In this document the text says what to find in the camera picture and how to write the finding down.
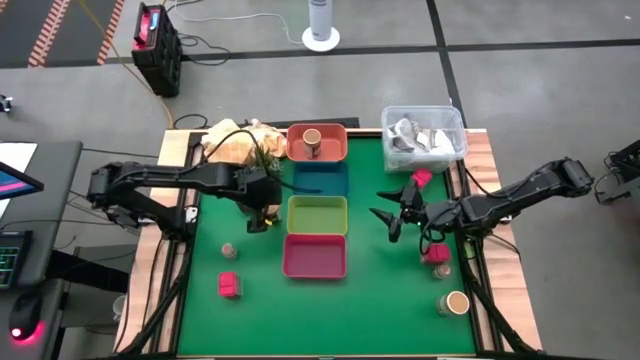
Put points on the computer monitor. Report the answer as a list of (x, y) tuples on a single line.
[(15, 182)]

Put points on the backlit black keyboard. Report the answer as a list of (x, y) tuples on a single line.
[(12, 257)]

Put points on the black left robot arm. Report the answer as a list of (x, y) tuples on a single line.
[(150, 175)]

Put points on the pink plastic bin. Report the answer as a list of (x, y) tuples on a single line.
[(315, 257)]

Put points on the yellow-green plastic bin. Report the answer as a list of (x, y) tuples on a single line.
[(317, 215)]

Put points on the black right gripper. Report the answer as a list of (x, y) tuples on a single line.
[(417, 210)]

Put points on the black crate with red top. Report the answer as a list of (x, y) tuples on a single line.
[(160, 60)]

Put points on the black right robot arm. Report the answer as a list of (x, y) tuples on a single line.
[(525, 192)]

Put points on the small potted succulent plant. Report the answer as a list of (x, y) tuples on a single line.
[(266, 159)]

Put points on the white paper sheet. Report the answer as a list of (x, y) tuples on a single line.
[(17, 150)]

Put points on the dark grey desk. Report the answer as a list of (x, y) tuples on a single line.
[(55, 225)]

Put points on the white tower fan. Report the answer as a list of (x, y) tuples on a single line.
[(320, 20)]

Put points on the yellow checked cloth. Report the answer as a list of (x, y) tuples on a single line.
[(225, 145)]

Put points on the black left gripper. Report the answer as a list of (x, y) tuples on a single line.
[(257, 190)]

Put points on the dark blue plastic bin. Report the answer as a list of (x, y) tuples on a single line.
[(330, 177)]

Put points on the green table mat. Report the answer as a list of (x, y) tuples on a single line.
[(380, 310)]

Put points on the white crumpled cloth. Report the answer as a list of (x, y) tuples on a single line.
[(441, 141)]

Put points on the clear plastic storage box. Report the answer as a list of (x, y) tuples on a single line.
[(450, 120)]

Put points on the pink-lid spice container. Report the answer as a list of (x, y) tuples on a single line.
[(229, 284), (422, 177), (437, 253)]

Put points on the small grey metal object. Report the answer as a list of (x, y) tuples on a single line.
[(5, 103)]

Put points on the black glowing computer mouse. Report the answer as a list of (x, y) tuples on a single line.
[(25, 312)]

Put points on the yellow tape tag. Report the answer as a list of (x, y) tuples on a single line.
[(269, 220)]

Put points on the large cork-lid spice jar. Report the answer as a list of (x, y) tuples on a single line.
[(456, 302), (311, 140)]

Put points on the small cork-lid spice jar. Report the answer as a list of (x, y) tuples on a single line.
[(229, 250), (442, 271)]

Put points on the pale cup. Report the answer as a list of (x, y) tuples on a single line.
[(119, 306)]

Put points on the grey crumpled cloth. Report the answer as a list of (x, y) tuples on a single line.
[(402, 134)]

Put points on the black desk crossbar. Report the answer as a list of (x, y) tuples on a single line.
[(85, 267)]

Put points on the terracotta orange plastic bin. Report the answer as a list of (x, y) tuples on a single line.
[(332, 145)]

